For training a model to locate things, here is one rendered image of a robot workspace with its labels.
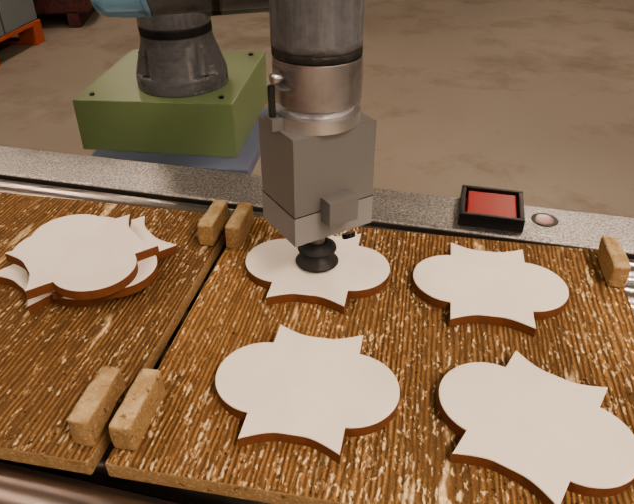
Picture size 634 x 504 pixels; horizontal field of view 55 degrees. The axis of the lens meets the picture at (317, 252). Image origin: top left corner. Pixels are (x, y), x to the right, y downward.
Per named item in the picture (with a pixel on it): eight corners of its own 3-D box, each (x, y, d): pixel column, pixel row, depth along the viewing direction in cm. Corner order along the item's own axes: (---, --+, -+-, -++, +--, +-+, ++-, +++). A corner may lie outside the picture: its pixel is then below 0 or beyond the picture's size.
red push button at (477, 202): (466, 199, 79) (467, 189, 78) (514, 204, 78) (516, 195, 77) (464, 222, 74) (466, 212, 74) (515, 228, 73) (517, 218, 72)
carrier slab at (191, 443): (243, 226, 73) (242, 215, 72) (607, 262, 67) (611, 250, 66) (107, 477, 44) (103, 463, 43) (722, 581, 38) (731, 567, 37)
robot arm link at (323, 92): (381, 57, 49) (293, 74, 46) (378, 111, 52) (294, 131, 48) (331, 35, 54) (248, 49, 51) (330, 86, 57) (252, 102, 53)
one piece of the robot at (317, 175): (304, 110, 45) (306, 287, 54) (401, 88, 49) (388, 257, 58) (246, 73, 52) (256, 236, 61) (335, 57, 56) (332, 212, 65)
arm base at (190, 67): (150, 67, 110) (140, 9, 104) (234, 65, 110) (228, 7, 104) (127, 98, 98) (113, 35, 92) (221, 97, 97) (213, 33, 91)
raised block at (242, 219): (240, 220, 71) (238, 199, 69) (255, 221, 71) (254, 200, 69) (224, 248, 66) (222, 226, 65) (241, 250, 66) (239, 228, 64)
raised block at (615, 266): (594, 255, 65) (601, 233, 63) (612, 257, 65) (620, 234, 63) (606, 288, 60) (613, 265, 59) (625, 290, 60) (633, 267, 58)
